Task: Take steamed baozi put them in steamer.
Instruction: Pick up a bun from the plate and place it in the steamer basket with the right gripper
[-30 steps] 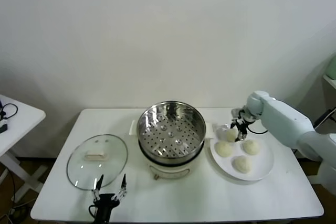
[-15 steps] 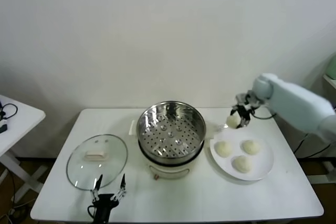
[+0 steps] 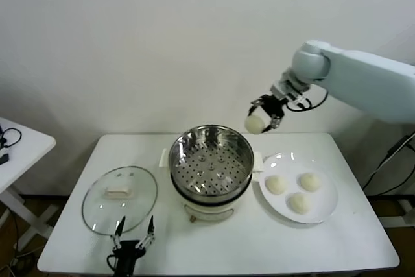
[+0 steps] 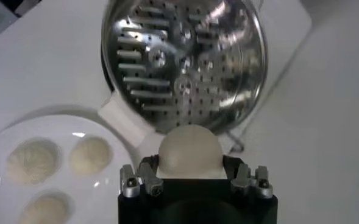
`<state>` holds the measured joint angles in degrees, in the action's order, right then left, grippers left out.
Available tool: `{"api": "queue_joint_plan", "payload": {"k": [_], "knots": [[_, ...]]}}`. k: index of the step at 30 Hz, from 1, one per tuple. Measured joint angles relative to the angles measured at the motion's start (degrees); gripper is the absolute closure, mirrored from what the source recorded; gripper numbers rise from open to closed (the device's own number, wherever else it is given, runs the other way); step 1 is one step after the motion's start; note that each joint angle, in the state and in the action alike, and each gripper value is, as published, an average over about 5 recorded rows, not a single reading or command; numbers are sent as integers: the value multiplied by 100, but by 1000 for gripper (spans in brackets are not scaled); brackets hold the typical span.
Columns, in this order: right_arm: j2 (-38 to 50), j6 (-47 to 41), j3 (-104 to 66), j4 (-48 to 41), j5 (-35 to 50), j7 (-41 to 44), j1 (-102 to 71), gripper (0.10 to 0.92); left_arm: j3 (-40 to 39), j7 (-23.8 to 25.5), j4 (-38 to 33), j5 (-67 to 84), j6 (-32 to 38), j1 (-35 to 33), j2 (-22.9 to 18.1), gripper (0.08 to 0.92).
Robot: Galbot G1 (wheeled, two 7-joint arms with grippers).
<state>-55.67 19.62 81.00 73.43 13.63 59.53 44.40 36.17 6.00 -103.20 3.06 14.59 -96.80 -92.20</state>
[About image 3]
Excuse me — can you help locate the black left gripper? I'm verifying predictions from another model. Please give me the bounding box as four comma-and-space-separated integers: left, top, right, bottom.
111, 214, 156, 277

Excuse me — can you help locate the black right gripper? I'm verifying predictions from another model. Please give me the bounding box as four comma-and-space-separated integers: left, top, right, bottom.
248, 94, 288, 134

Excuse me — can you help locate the white steamed baozi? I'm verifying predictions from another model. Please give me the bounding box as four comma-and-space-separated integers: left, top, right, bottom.
265, 175, 289, 196
298, 172, 322, 193
244, 113, 267, 135
287, 192, 313, 215

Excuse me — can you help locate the stainless steel steamer basket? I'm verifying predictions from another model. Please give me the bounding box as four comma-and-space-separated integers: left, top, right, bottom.
168, 124, 255, 204

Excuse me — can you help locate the round glass pot lid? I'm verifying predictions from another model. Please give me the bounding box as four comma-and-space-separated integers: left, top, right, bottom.
80, 165, 159, 235

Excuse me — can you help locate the cream white electric cooker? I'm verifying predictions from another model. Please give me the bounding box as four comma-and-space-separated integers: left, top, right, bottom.
158, 149, 265, 223

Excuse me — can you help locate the white round plate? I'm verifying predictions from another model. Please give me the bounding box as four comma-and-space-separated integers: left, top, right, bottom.
258, 152, 340, 225

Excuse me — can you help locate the white folding side table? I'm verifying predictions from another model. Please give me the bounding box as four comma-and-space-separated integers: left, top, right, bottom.
0, 116, 58, 254

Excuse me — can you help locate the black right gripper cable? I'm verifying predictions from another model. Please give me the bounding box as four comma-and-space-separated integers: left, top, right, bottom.
287, 90, 329, 111

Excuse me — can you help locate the black power adapter cable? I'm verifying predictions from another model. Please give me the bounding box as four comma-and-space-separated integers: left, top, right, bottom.
361, 134, 415, 192

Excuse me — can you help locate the thin black looped cable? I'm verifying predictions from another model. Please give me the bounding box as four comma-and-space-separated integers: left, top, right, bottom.
0, 127, 23, 150

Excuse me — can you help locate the white metal floor frame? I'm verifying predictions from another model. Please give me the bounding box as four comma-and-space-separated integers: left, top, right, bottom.
381, 197, 415, 229

